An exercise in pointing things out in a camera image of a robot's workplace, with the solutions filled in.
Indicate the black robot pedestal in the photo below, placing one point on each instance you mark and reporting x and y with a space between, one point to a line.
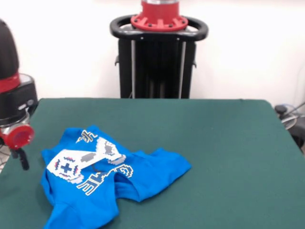
157 66

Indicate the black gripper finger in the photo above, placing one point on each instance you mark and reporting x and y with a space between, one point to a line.
23 159
14 153

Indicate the blue printed t-shirt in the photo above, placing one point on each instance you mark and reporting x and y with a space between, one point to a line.
95 179

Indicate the dark green table cloth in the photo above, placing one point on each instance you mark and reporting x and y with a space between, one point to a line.
214 167

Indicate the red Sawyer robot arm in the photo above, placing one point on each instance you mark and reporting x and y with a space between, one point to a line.
9 95

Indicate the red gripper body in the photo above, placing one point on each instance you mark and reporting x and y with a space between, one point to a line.
20 137

